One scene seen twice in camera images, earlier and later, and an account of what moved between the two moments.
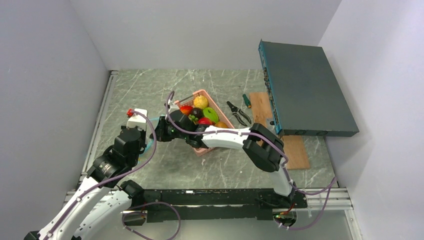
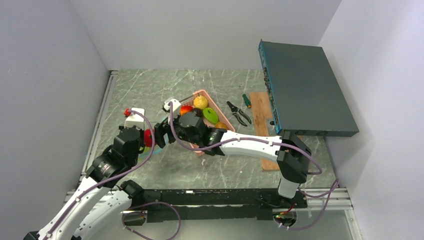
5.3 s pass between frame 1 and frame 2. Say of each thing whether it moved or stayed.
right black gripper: stayed
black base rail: stayed
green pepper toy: stayed
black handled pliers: stayed
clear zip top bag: moved
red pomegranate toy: moved
